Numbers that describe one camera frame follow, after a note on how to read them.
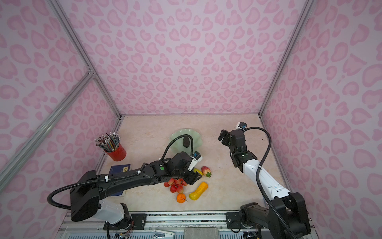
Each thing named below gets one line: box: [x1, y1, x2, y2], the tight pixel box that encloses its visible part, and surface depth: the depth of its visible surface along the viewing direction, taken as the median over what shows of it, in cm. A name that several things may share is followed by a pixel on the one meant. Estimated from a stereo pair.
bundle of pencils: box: [94, 131, 121, 152], surface depth 89 cm
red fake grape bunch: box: [163, 178, 188, 194], surface depth 82 cm
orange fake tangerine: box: [176, 192, 187, 204], surface depth 80 cm
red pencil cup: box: [103, 142, 127, 162], surface depth 96 cm
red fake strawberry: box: [200, 165, 212, 178], surface depth 88 cm
